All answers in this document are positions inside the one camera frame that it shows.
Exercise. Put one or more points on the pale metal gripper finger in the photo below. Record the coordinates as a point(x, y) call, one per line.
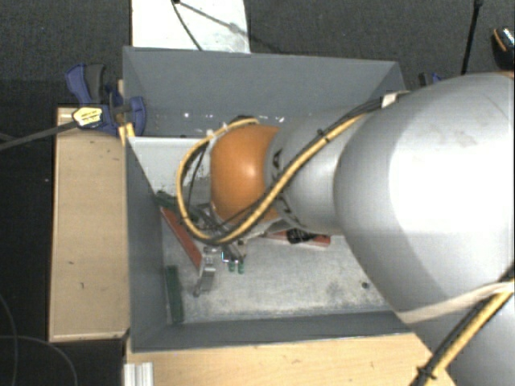
point(208, 276)
point(197, 288)

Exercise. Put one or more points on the dark green flat block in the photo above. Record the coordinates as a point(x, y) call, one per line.
point(163, 198)
point(174, 296)

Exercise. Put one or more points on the red-brown flat block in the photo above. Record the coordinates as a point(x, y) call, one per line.
point(323, 241)
point(183, 235)

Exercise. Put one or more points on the pale wood flat board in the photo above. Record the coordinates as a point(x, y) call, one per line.
point(90, 231)

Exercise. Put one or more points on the grey metal bin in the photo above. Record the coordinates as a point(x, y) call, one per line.
point(249, 91)

